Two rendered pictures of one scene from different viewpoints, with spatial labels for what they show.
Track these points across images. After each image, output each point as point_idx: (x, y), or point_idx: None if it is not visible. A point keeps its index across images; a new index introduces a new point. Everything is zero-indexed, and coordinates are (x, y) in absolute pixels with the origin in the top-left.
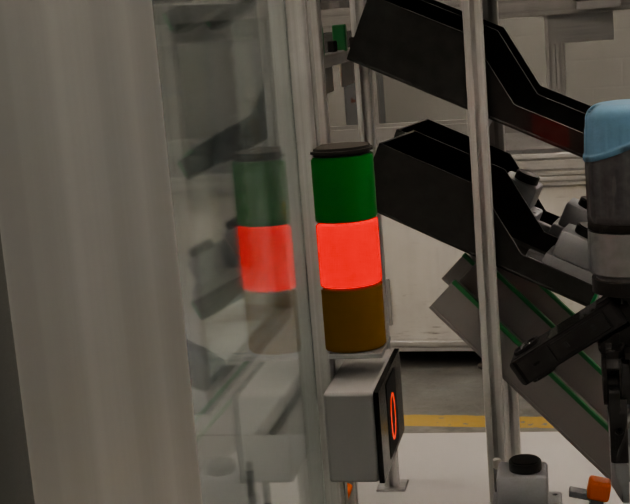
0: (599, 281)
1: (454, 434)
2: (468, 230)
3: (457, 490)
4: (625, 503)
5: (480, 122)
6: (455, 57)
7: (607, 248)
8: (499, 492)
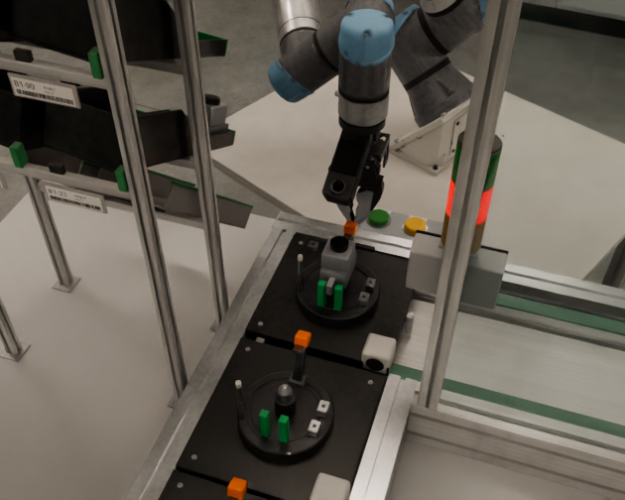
0: (369, 128)
1: None
2: (180, 143)
3: (51, 314)
4: (131, 241)
5: (198, 64)
6: (160, 23)
7: (380, 108)
8: (347, 266)
